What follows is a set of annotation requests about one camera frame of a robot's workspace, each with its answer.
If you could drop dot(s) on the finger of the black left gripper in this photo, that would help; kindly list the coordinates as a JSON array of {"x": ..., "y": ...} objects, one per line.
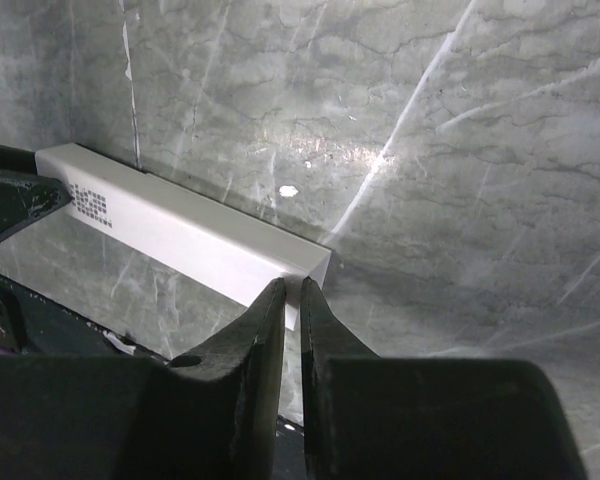
[{"x": 25, "y": 196}]

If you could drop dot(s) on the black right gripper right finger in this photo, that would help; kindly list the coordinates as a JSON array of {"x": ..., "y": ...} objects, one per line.
[{"x": 369, "y": 417}]

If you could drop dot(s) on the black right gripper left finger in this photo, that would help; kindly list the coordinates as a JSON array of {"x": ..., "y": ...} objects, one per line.
[{"x": 130, "y": 410}]

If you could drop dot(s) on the slim white remote control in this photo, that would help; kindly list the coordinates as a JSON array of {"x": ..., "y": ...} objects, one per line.
[{"x": 230, "y": 252}]

